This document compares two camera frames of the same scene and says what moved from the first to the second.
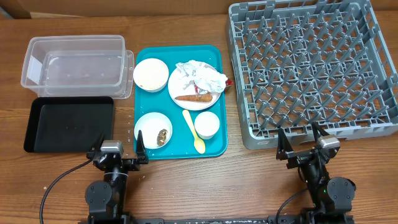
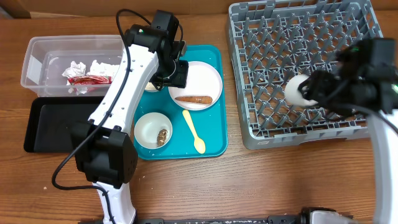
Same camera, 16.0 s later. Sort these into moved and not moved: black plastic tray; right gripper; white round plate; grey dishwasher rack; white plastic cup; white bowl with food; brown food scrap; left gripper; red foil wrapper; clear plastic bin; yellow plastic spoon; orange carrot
Moved: white plastic cup; right gripper; red foil wrapper; left gripper
Not moved: white bowl with food; black plastic tray; clear plastic bin; white round plate; orange carrot; brown food scrap; yellow plastic spoon; grey dishwasher rack
